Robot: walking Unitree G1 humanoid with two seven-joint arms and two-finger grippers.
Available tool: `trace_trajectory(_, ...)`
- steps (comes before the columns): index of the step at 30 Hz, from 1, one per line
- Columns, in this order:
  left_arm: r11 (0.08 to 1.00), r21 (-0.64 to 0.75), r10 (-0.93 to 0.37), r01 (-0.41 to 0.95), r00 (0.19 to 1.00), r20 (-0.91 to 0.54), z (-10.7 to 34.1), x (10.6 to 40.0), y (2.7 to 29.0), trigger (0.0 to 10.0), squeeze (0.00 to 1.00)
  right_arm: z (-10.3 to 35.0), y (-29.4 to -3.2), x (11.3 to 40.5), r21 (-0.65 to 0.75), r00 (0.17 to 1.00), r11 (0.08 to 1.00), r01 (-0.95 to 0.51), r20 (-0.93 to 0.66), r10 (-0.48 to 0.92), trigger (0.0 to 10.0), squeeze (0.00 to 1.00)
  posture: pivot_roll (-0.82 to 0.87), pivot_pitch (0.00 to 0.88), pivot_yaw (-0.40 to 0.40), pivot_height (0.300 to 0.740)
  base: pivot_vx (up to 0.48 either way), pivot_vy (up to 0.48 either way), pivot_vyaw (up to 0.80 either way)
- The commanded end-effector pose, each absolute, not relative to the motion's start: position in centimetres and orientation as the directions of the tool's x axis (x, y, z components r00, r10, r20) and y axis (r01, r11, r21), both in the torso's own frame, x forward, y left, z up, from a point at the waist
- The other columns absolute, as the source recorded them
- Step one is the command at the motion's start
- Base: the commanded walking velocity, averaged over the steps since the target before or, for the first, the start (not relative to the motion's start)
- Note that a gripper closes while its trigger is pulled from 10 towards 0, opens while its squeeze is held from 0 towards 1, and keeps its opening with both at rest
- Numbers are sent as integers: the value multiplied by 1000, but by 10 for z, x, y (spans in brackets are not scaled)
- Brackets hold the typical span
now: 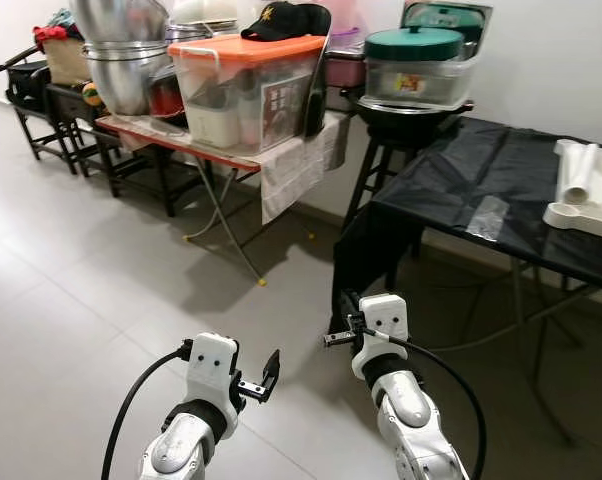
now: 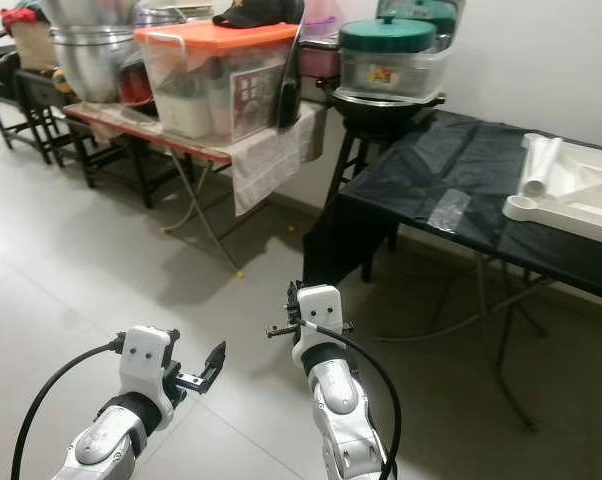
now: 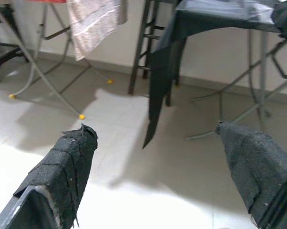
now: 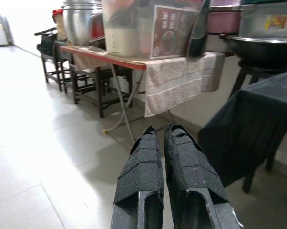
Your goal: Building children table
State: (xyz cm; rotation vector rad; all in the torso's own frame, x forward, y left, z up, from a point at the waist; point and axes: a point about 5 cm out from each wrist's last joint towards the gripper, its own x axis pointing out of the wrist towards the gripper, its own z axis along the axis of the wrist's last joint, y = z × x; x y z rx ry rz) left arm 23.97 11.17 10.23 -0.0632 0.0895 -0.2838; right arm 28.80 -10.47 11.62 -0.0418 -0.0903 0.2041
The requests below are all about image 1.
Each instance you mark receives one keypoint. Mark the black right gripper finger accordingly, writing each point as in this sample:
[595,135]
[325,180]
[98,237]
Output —
[340,339]

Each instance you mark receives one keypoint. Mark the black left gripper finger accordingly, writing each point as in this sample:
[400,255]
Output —
[273,368]

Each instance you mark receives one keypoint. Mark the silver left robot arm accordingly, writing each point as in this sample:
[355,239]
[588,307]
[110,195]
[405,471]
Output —
[186,445]

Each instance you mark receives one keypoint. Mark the white plastic children table top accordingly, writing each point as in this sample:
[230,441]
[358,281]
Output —
[601,222]

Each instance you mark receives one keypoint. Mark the beige table cover cloth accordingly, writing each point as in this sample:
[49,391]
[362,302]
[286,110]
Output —
[291,170]

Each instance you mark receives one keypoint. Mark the clear tape strip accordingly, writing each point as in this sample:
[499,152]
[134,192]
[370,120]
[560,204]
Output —
[488,218]

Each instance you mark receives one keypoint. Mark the black wok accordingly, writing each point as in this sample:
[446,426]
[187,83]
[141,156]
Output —
[416,115]

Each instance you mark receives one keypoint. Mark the black tablecloth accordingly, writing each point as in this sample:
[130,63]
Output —
[501,160]

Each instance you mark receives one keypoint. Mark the black bag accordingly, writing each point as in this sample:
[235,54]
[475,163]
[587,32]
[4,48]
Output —
[314,95]

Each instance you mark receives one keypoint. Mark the folding table with orange edge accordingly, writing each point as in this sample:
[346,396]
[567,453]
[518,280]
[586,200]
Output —
[181,143]

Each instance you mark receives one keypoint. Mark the clear container with green lid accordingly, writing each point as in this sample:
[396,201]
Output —
[421,75]

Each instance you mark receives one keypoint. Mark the clear storage box orange lid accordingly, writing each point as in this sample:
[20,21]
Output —
[241,90]

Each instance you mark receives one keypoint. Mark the white plastic table leg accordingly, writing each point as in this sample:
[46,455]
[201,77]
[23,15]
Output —
[579,170]

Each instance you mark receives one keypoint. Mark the red and black pot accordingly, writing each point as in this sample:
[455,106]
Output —
[166,95]

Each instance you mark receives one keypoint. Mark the black cap with yellow print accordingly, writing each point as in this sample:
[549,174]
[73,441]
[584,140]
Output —
[281,20]

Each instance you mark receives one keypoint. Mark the large stainless steel pot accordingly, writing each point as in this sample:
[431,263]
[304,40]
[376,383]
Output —
[126,80]

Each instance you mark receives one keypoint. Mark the yellow green ball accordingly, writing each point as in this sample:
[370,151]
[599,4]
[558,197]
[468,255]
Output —
[91,95]

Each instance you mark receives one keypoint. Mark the small steel pot with lid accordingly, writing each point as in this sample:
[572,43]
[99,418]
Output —
[206,20]

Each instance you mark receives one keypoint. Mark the black wooden chair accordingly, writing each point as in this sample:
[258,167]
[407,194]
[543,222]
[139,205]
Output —
[61,100]
[26,85]

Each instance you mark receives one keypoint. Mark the stainless steel basin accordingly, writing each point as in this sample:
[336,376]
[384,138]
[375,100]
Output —
[121,18]

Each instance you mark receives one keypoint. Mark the red cloth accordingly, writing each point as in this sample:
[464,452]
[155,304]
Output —
[51,35]

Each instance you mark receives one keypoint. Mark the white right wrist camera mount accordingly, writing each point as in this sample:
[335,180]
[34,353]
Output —
[381,330]

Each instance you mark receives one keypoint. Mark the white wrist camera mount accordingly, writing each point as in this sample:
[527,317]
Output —
[381,330]
[211,365]

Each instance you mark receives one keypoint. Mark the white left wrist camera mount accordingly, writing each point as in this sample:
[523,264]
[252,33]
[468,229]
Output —
[211,365]

